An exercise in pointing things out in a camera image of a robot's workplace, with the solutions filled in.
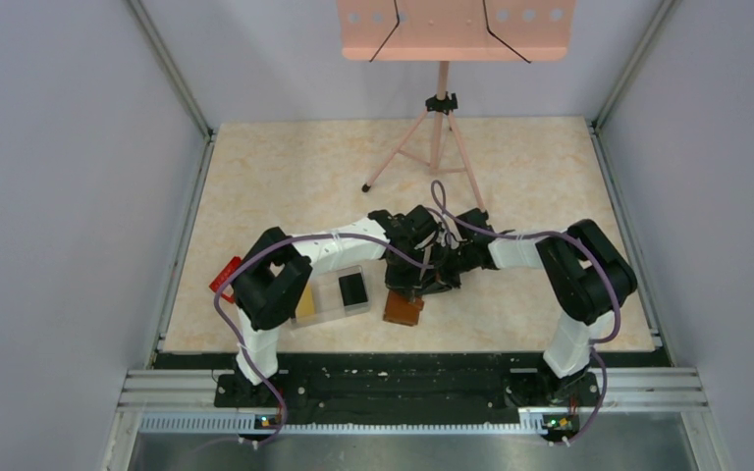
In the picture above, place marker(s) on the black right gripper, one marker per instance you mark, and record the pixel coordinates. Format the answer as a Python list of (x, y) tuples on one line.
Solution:
[(442, 274)]

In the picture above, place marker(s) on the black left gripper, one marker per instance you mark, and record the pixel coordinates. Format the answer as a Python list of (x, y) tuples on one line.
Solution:
[(404, 283)]

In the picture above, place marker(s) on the brown leather card holder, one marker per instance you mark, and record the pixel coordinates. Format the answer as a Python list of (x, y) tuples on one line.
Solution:
[(402, 311)]

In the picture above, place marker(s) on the clear acrylic card box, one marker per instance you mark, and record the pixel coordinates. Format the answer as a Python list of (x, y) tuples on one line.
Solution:
[(329, 304)]

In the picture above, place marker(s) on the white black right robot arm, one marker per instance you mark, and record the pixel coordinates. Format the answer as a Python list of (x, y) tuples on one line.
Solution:
[(589, 277)]

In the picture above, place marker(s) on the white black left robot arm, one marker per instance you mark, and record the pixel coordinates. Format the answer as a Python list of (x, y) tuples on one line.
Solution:
[(260, 294)]

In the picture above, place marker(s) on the black credit card stack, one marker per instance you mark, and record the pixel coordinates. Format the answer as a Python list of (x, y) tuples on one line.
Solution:
[(353, 290)]

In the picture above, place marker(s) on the yellow credit card stack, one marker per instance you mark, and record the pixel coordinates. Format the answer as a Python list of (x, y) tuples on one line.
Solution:
[(306, 306)]

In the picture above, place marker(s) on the red plastic block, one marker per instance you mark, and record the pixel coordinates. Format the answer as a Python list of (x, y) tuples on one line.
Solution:
[(228, 270)]

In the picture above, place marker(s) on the pink tripod music stand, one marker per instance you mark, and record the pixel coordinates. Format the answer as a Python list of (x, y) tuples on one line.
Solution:
[(445, 32)]

